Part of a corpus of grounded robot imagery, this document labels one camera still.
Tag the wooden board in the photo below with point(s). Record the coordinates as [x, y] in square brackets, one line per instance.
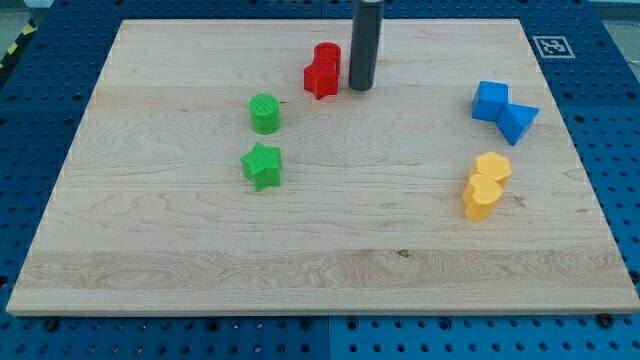
[151, 214]

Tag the green star block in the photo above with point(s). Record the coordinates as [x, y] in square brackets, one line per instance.
[262, 165]

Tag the blue cube block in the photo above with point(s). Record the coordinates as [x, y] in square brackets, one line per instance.
[489, 100]

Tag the red star block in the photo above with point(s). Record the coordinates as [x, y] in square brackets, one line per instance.
[321, 79]

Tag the yellow hexagon block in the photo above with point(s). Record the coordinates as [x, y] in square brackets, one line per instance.
[493, 165]

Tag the blue triangular prism block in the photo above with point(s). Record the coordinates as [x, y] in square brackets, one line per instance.
[515, 120]

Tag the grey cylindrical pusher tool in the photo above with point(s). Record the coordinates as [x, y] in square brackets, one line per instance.
[365, 37]

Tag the red cylinder block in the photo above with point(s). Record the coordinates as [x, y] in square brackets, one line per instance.
[328, 53]

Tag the white fiducial marker tag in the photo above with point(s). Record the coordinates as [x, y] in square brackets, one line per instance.
[553, 47]

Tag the yellow heart block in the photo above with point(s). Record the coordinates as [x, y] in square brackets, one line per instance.
[480, 197]

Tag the green cylinder block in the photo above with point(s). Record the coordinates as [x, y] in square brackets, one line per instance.
[264, 113]

